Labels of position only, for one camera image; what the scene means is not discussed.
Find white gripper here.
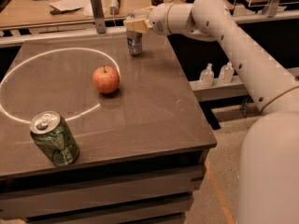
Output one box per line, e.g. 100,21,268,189
123,3,173,35

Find silver blue redbull can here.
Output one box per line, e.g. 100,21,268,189
126,29,142,56

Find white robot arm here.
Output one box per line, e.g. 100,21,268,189
124,0,299,224

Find red apple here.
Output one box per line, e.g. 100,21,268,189
93,65,120,94

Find green soda can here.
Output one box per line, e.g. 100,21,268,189
30,111,79,166

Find white paper sheets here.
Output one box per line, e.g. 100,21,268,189
50,0,93,17

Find clear bottle left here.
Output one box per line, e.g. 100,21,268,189
199,63,214,88

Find clear bottle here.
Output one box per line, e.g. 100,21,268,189
199,63,214,88
219,63,235,83

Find clear bottle right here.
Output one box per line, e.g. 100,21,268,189
219,63,235,83

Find grey drawer cabinet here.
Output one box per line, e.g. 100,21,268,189
0,148,210,224

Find grey metal post left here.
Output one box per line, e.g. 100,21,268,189
90,0,107,34

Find grey metal post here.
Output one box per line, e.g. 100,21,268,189
90,0,107,34
262,0,280,18

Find grey metal post right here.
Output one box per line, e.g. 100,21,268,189
262,0,280,18

